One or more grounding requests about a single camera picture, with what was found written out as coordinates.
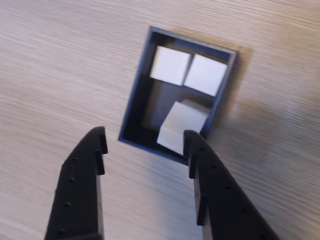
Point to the white cube block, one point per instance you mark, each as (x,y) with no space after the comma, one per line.
(170,65)
(180,120)
(205,75)

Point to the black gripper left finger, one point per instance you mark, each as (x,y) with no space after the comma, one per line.
(77,195)

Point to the black open box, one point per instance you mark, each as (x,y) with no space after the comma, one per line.
(136,105)

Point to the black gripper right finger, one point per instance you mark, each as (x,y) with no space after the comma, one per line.
(225,205)

